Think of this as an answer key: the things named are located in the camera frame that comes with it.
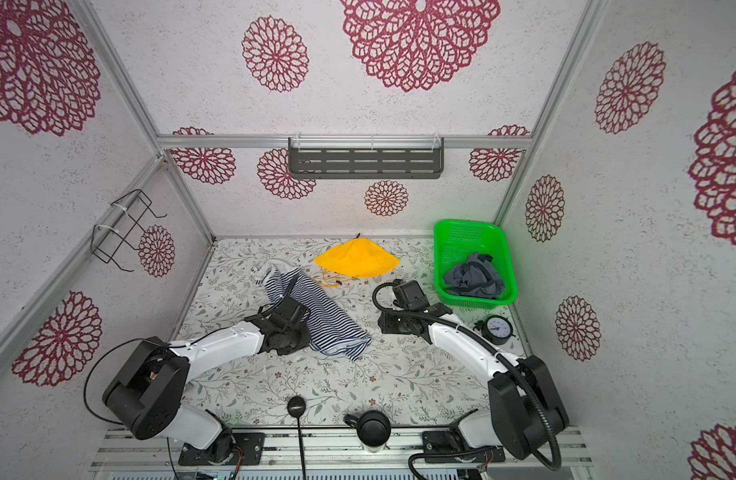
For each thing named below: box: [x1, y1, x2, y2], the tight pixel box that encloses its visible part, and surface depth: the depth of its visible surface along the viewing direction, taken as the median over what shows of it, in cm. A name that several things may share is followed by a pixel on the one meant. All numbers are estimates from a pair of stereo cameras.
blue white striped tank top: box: [254, 261, 373, 362], surface depth 96 cm
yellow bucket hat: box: [314, 238, 401, 278], surface depth 114 cm
